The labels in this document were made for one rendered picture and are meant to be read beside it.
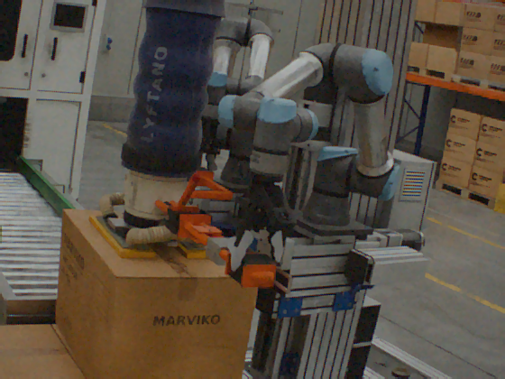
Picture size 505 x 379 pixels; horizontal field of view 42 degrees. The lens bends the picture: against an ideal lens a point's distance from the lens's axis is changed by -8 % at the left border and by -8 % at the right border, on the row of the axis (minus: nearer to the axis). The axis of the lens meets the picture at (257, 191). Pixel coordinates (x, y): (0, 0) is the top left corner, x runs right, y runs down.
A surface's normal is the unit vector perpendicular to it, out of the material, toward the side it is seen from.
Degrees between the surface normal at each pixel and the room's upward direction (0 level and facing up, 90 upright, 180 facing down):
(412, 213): 90
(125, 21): 90
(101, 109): 90
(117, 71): 90
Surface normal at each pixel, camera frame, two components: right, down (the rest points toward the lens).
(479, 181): -0.83, -0.01
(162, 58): -0.13, -0.02
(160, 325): 0.47, 0.25
